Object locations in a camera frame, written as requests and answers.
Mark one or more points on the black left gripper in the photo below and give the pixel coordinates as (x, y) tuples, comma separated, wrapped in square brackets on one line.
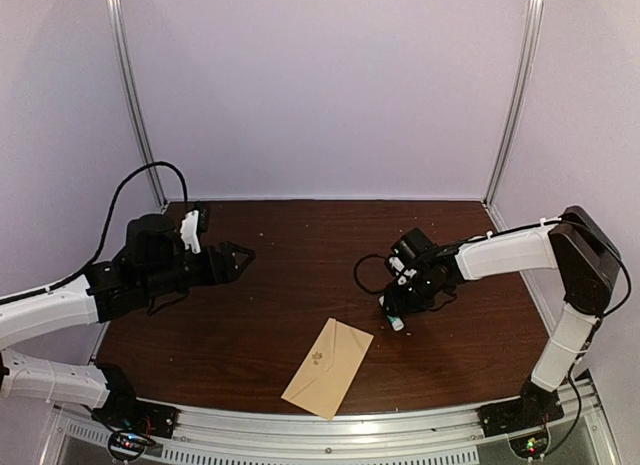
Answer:
[(228, 274)]

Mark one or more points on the right aluminium frame post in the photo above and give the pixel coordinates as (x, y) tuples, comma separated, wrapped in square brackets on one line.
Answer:
[(529, 44)]

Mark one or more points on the left aluminium frame post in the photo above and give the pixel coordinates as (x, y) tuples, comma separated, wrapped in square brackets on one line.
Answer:
[(132, 101)]

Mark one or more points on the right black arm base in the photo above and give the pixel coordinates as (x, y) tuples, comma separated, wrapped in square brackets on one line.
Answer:
[(532, 408)]

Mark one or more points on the right round circuit board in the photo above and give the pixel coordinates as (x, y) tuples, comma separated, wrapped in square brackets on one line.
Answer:
[(530, 446)]

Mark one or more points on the aluminium frame post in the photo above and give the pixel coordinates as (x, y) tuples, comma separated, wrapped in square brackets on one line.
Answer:
[(529, 44), (132, 101)]

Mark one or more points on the small green glue stick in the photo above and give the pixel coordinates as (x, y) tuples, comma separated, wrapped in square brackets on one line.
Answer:
[(395, 322)]

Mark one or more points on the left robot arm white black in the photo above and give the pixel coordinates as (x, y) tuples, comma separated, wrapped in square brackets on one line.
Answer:
[(159, 259)]

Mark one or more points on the left round circuit board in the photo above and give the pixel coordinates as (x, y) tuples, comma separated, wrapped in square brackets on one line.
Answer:
[(124, 445)]

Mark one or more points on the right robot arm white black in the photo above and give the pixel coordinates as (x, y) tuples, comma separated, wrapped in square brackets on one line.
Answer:
[(571, 244)]

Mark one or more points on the brown kraft envelope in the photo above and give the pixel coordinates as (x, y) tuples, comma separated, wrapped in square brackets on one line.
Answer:
[(324, 377)]

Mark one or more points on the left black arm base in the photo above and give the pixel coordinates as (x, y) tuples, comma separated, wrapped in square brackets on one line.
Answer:
[(123, 409)]

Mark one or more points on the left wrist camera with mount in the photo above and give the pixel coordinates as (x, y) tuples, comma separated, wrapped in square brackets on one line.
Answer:
[(194, 224)]

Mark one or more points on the front aluminium slotted rail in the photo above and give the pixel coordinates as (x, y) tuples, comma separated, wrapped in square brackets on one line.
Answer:
[(450, 435)]

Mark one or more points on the round circuit board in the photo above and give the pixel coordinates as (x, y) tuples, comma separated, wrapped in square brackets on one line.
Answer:
[(530, 446), (124, 445)]

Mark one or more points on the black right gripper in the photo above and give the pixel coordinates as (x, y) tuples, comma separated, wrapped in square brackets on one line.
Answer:
[(398, 304)]

